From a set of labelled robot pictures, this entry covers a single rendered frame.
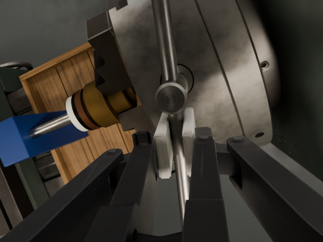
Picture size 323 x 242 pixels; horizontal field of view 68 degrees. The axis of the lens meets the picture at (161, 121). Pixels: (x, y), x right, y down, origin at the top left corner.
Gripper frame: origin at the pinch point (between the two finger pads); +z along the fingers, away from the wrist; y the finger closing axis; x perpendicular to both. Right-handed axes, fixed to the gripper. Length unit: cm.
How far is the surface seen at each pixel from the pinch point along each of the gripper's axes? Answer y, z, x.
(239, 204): 23, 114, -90
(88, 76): -25, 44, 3
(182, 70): 0.7, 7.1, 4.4
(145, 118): -6.5, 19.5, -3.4
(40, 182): -45, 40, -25
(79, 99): -17.0, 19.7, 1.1
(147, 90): -3.1, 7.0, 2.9
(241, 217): 23, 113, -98
